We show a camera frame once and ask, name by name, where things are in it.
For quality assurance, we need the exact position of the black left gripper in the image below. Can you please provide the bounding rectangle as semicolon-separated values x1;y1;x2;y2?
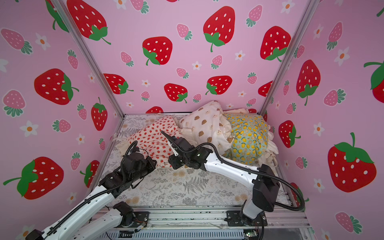
129;157;158;186

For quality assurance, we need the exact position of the white strawberry print pillow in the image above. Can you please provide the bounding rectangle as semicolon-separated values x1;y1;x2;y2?
117;116;182;168

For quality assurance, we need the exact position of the white cookie print pillow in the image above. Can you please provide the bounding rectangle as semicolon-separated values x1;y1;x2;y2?
178;101;232;155

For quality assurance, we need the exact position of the teal lemon print pillow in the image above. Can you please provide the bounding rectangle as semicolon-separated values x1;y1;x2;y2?
223;113;269;166

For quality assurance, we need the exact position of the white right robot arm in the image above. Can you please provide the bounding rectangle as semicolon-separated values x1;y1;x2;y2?
161;131;281;226

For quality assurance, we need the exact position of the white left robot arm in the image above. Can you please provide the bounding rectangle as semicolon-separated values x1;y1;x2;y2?
26;152;157;240

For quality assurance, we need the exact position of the grey floral bed sheet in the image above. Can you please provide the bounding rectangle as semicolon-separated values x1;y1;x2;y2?
101;115;252;207

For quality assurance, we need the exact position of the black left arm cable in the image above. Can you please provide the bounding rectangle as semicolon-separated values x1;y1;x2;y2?
44;140;149;238

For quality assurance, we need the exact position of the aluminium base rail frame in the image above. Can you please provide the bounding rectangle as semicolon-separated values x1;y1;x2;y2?
97;206;316;240

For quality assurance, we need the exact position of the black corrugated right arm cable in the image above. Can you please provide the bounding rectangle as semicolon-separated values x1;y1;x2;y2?
185;142;306;212

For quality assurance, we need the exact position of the aluminium frame post left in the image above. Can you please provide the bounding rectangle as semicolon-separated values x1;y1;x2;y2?
52;0;125;119

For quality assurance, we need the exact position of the aluminium frame post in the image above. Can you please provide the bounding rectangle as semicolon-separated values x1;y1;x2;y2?
258;0;320;115
52;0;125;119

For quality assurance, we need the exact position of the aluminium frame post right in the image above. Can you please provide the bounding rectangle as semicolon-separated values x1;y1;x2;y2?
258;0;320;115

